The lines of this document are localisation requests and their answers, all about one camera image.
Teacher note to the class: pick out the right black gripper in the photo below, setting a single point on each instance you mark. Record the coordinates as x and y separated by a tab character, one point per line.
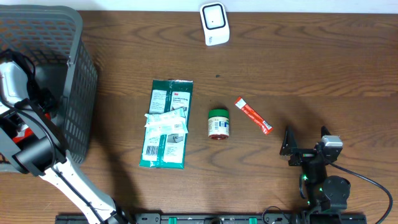
303	154

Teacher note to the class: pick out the red instant coffee stick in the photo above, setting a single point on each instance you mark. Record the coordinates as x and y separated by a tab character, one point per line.
253	115

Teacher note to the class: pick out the green lid jar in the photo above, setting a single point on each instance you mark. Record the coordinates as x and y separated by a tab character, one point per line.
218	124

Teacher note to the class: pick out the green 3M gloves package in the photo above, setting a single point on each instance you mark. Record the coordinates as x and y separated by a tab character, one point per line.
167	151

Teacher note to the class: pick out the red snack bag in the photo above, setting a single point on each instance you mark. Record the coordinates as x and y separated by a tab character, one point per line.
18	130

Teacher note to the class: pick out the pale green wipes pack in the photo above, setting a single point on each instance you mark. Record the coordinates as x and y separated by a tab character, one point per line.
172	122

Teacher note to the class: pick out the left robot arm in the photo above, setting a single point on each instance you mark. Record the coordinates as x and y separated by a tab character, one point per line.
33	144

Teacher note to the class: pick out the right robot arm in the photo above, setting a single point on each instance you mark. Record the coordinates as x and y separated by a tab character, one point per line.
327	195

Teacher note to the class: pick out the white barcode scanner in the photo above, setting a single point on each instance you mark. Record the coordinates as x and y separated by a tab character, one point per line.
215	23

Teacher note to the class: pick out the grey plastic mesh basket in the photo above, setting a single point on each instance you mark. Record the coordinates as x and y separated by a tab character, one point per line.
51	36

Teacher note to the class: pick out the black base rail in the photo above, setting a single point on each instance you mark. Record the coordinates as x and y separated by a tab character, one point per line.
155	218

